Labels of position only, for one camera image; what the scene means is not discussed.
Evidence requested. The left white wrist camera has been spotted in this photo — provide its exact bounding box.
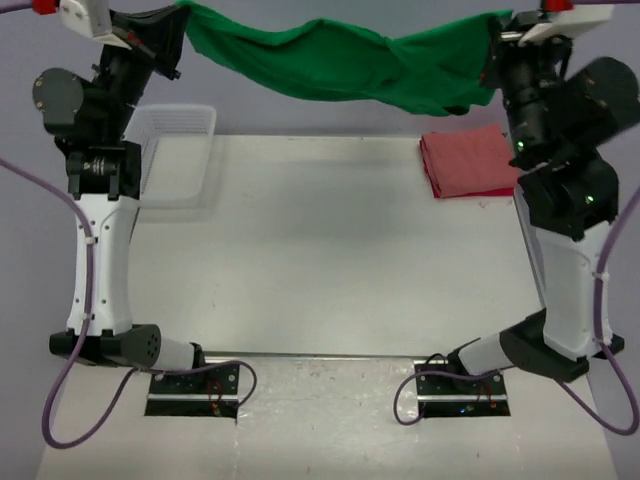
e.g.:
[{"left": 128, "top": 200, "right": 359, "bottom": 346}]
[{"left": 29, "top": 0, "right": 131, "bottom": 50}]

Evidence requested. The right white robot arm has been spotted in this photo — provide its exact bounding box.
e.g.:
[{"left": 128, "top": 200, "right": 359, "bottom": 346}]
[{"left": 446, "top": 1, "right": 639, "bottom": 393}]

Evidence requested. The folded red t shirt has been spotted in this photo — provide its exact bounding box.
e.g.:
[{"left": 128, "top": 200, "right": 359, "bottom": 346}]
[{"left": 424, "top": 166, "right": 517, "bottom": 199}]

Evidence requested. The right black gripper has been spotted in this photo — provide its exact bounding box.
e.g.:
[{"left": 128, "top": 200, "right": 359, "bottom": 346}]
[{"left": 473, "top": 7, "right": 568, "bottom": 158}]

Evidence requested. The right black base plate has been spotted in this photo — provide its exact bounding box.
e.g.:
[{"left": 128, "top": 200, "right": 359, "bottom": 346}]
[{"left": 414, "top": 359, "right": 511, "bottom": 419}]

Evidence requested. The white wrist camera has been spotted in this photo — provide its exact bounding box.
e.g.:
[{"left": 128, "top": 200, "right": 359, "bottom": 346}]
[
  {"left": 29, "top": 0, "right": 131, "bottom": 50},
  {"left": 518, "top": 1, "right": 614, "bottom": 46}
]

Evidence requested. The white plastic basket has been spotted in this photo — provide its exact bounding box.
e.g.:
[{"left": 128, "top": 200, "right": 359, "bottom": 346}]
[{"left": 124, "top": 104, "right": 217, "bottom": 209}]

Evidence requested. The green t shirt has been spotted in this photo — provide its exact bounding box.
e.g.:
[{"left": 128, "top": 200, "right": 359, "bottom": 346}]
[{"left": 184, "top": 1, "right": 512, "bottom": 117}]

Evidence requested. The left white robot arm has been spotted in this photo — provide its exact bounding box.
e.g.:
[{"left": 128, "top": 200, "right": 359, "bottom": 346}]
[{"left": 32, "top": 5, "right": 208, "bottom": 393}]

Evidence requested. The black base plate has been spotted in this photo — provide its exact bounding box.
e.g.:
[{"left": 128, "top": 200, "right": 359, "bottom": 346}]
[
  {"left": 414, "top": 359, "right": 511, "bottom": 419},
  {"left": 144, "top": 364, "right": 240, "bottom": 419}
]

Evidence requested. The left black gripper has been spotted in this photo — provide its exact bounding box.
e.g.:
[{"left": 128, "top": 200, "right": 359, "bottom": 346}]
[{"left": 95, "top": 3, "right": 192, "bottom": 135}]

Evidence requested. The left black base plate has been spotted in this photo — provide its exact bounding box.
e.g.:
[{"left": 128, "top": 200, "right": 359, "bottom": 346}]
[{"left": 144, "top": 364, "right": 240, "bottom": 419}]

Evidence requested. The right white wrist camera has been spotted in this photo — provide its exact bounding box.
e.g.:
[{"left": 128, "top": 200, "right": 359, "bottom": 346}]
[{"left": 518, "top": 1, "right": 614, "bottom": 46}]

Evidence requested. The folded pink t shirt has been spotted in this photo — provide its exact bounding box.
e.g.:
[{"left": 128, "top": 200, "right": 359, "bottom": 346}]
[{"left": 419, "top": 124, "right": 518, "bottom": 177}]

